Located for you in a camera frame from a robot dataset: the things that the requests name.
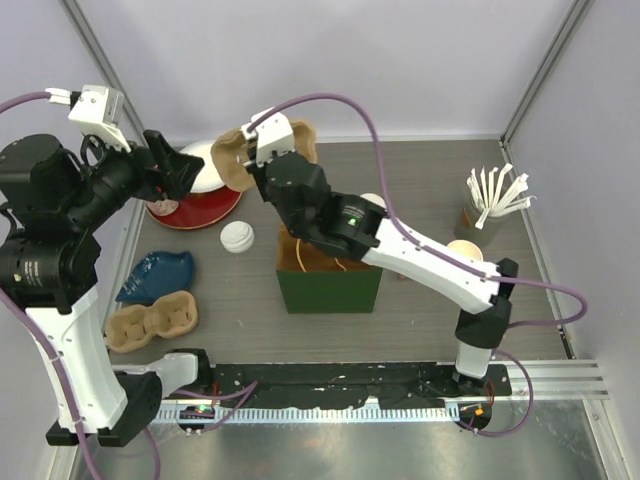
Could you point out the white slotted cable duct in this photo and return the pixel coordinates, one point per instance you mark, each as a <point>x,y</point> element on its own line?
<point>370,413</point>

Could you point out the blue leaf-shaped dish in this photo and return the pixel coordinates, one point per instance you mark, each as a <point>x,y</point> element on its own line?
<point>157,274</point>

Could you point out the spare white lid stack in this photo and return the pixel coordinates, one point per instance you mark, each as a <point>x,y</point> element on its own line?
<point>237,237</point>

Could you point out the cardboard cup carrier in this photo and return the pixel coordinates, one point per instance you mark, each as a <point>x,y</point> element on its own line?
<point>133,327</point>
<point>230,151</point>

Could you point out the pink floral mug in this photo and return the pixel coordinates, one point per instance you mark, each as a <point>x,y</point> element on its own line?
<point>162,208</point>

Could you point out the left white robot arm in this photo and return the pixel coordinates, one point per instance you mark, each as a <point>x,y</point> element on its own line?
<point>54,202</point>

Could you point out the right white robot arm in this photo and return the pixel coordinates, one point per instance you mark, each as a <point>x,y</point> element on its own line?
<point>350,227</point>

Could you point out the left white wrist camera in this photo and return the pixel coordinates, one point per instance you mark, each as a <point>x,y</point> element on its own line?
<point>97,112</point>

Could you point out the green paper cup stack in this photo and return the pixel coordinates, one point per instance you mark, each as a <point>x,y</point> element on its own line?
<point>465,249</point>

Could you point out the green paper bag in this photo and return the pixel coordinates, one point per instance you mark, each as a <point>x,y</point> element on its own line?
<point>312,282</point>

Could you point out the cup of wrapped straws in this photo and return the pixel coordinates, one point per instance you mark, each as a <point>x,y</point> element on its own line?
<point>492,198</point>

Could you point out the red round plate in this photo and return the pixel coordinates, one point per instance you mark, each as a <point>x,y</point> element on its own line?
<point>200,210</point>

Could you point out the white paper plate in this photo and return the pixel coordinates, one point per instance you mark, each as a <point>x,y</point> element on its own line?
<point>208,179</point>

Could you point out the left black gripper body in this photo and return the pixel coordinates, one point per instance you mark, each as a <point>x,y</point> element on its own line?
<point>132,173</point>

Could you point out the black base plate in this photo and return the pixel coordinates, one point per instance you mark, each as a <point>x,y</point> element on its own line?
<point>342,385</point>

